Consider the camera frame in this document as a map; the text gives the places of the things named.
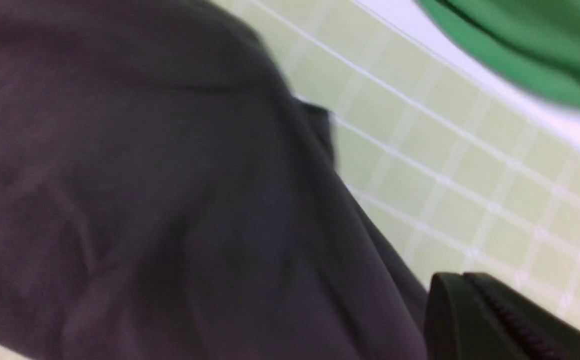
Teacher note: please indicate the dark gray long-sleeved shirt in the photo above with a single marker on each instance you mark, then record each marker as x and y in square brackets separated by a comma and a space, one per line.
[164, 196]

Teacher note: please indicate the green backdrop cloth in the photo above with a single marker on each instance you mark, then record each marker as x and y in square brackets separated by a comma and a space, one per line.
[532, 44]

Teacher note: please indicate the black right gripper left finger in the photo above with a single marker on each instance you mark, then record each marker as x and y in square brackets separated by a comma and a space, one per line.
[466, 321]

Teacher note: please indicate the light green checkered tablecloth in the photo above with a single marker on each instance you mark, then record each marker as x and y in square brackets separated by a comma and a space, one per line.
[453, 178]

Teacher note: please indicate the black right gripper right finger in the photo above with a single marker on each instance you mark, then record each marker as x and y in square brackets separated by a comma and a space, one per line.
[539, 333]

